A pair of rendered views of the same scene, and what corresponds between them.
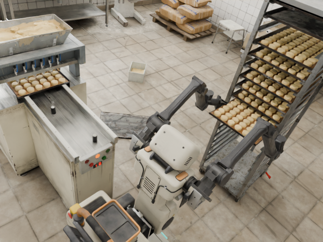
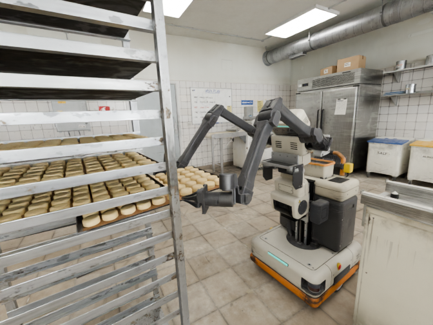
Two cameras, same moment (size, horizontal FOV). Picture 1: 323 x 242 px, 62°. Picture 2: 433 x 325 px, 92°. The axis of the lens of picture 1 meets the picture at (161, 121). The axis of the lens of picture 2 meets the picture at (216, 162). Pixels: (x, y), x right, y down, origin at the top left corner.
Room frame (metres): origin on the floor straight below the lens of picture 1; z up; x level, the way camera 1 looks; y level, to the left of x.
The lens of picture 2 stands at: (2.43, -0.10, 1.31)
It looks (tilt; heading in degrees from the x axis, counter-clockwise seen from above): 12 degrees down; 199
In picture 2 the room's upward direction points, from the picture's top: 2 degrees counter-clockwise
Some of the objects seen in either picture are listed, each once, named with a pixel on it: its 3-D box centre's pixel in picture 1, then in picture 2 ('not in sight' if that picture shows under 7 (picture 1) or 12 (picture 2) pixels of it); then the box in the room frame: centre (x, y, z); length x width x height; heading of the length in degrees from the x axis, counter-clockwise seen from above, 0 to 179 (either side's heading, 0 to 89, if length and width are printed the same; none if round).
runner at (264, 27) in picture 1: (280, 20); (31, 3); (2.02, -0.69, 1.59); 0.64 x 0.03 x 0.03; 142
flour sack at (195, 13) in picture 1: (196, 10); not in sight; (5.31, -0.23, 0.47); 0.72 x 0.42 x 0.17; 143
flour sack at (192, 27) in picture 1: (194, 24); not in sight; (5.32, -0.26, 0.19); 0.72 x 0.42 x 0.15; 142
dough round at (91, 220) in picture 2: not in sight; (91, 220); (1.96, -0.70, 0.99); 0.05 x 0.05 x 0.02
